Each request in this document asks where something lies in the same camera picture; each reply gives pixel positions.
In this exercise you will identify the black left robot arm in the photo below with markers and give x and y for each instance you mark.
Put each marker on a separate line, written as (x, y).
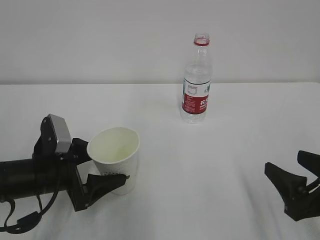
(17, 179)

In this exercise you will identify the white paper cup green logo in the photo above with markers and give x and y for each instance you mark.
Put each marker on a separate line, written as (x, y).
(116, 151)

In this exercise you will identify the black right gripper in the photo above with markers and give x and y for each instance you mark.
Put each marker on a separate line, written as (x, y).
(301, 200)

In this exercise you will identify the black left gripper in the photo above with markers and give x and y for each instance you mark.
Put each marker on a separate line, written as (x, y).
(55, 172)

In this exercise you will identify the clear water bottle red label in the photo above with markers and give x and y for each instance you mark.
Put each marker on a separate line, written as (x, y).
(197, 79)

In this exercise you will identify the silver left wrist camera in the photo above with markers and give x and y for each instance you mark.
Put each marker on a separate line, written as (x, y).
(62, 134)

